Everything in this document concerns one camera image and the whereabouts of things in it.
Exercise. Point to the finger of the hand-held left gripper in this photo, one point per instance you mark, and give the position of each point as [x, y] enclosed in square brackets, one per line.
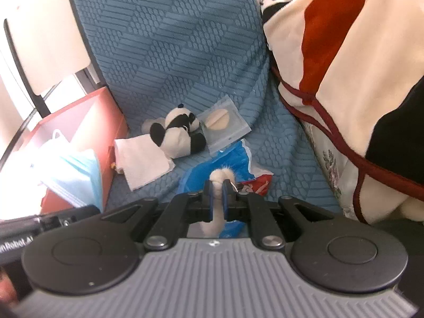
[69, 217]

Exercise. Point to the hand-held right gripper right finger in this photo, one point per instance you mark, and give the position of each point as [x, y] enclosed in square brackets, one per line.
[226, 202]

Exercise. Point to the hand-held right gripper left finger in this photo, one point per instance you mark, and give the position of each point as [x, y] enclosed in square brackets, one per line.
[208, 202]

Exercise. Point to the cream furry plush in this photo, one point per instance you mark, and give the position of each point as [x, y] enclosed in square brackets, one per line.
[218, 180]

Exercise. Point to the red snack packet with figure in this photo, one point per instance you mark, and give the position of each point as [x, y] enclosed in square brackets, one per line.
[260, 185]

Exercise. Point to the blue snack packet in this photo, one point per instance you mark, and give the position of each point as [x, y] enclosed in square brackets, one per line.
[232, 162]

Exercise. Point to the blue face mask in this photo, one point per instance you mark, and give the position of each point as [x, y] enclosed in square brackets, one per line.
[73, 169]

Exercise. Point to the panda plush toy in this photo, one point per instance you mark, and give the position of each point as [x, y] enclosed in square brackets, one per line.
[177, 139]

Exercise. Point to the white paper towel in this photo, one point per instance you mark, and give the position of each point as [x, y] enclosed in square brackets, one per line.
[142, 160]

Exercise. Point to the orange cardboard box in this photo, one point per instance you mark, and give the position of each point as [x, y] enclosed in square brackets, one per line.
[116, 129]

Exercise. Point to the clear pouch with beige pad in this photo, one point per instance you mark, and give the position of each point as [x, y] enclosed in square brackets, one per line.
[222, 122]

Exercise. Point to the floral bed sheet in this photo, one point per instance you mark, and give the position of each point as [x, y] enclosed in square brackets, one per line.
[334, 172]

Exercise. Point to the blue textured chair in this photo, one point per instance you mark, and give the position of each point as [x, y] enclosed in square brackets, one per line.
[185, 39]

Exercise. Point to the red black cream striped blanket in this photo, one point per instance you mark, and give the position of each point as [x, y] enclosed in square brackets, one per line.
[347, 56]

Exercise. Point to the white chair with black frame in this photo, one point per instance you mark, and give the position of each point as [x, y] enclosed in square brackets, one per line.
[46, 33]

